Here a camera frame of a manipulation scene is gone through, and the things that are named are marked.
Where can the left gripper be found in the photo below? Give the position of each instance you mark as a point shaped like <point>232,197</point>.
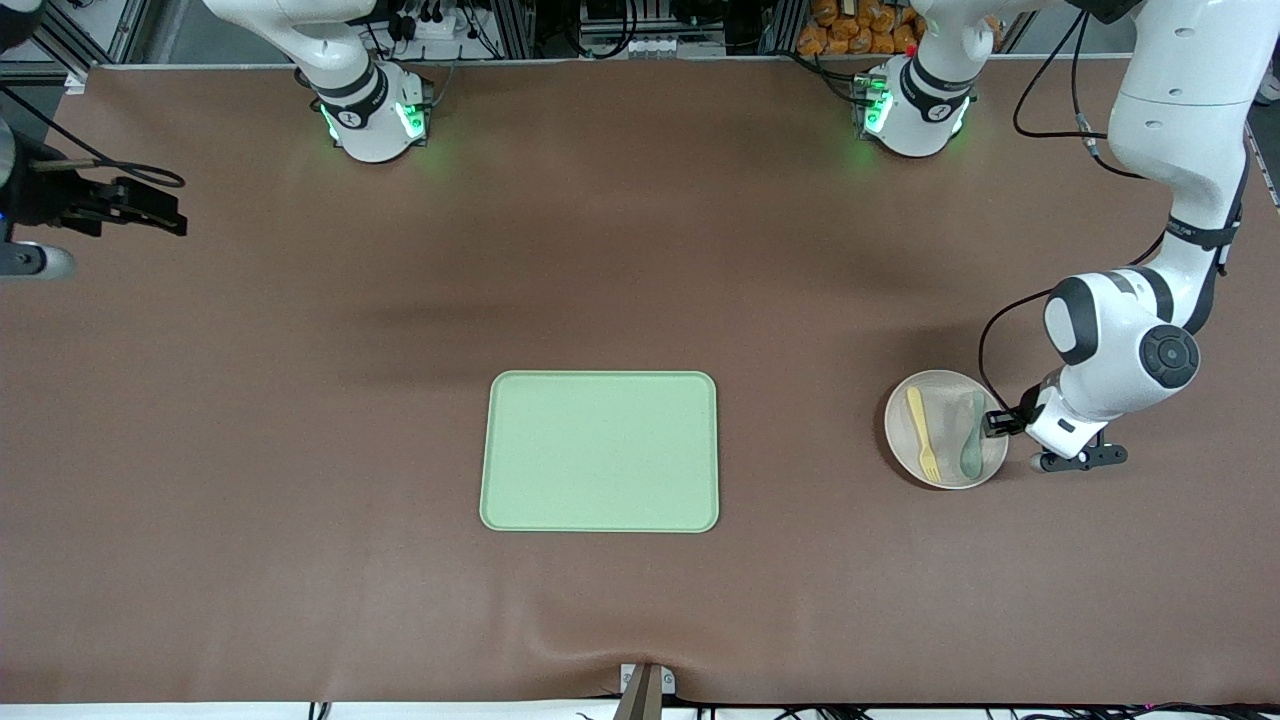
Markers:
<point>1021,414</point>

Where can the beige round plate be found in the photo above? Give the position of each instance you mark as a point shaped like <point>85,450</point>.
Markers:
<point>945,400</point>

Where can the yellow plastic fork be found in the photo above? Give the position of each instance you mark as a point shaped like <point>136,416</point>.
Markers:
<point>919,420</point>

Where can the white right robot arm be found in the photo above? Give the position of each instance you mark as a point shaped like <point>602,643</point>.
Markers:
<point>370,125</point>

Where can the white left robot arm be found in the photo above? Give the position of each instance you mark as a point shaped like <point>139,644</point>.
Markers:
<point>1180,100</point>

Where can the green plastic spoon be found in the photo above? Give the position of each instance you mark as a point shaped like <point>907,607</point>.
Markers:
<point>970,460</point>

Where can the brown table mat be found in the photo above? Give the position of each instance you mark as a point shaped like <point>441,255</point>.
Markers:
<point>300,500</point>

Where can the orange round objects pile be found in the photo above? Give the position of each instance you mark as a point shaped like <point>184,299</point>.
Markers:
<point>850,30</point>

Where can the light green rectangular tray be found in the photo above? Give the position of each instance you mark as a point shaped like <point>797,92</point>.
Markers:
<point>540,450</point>

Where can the aluminium frame strut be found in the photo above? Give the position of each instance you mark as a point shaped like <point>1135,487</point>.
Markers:
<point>60,40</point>

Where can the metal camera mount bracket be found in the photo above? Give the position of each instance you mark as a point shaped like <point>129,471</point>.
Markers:
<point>645,690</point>

